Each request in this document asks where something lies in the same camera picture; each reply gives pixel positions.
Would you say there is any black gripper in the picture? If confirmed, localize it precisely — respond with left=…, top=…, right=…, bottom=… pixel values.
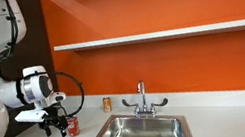
left=35, top=103, right=71, bottom=137

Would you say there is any red soda can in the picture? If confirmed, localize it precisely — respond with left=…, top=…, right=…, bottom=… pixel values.
left=65, top=115, right=82, bottom=137

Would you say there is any orange soda can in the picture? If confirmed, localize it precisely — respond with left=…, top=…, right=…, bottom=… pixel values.
left=101, top=96, right=114, bottom=114

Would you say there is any stainless steel sink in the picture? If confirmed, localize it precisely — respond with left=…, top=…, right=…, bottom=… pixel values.
left=78, top=101, right=195, bottom=137

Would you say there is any chrome sink faucet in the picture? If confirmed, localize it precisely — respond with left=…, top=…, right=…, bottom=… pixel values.
left=118, top=75, right=171, bottom=122

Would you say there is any dark wood cabinet panel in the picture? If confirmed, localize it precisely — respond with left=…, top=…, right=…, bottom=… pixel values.
left=0, top=0, right=68, bottom=137

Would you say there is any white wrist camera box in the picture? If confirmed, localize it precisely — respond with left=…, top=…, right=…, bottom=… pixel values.
left=13, top=106, right=50, bottom=128

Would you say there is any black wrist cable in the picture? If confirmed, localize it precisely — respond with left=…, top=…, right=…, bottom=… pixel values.
left=21, top=65, right=90, bottom=125

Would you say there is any white wall shelf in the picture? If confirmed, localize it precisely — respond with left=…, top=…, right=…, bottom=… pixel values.
left=53, top=12, right=245, bottom=65

